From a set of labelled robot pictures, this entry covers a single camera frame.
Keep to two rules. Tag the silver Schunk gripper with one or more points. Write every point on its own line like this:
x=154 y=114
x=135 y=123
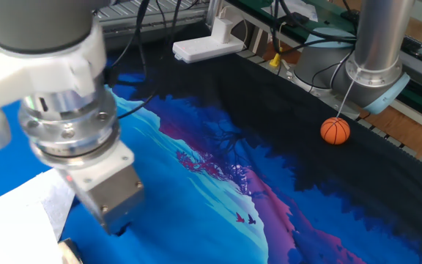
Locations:
x=115 y=194

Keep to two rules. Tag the chrome toilet paper holder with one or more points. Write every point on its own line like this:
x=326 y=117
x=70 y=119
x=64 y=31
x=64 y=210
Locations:
x=71 y=253

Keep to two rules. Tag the white toilet paper roll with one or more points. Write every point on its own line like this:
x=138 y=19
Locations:
x=13 y=227

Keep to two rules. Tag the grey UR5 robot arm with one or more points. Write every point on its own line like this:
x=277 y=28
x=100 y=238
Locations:
x=50 y=73

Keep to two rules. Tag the blue mountain print cloth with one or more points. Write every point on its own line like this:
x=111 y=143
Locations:
x=196 y=201

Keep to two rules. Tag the white power strip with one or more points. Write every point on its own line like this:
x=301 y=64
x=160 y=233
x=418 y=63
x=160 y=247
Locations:
x=207 y=47

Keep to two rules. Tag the white plug adapter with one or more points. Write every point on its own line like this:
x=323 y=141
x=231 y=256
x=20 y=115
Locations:
x=222 y=31

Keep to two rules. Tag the yellow object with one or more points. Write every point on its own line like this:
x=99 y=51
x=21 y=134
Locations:
x=276 y=58

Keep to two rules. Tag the small orange basketball toy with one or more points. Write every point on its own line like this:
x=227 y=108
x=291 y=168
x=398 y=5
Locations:
x=335 y=131

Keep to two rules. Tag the small black device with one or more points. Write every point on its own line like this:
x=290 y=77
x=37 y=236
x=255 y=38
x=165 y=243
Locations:
x=295 y=19

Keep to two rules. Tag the long black device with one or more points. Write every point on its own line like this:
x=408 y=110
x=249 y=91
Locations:
x=412 y=42

